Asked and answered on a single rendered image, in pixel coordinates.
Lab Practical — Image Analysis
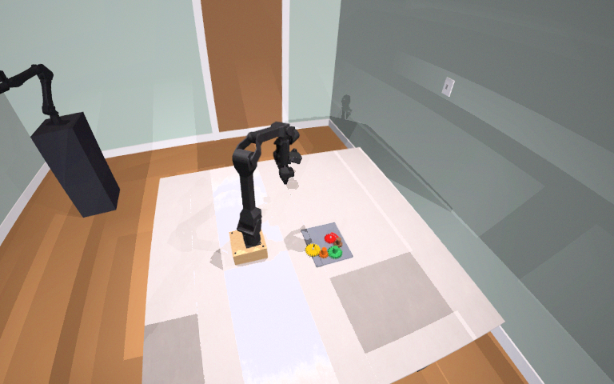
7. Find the yellow gear with black stripe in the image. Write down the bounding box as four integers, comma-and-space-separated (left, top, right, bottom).
305, 243, 321, 257

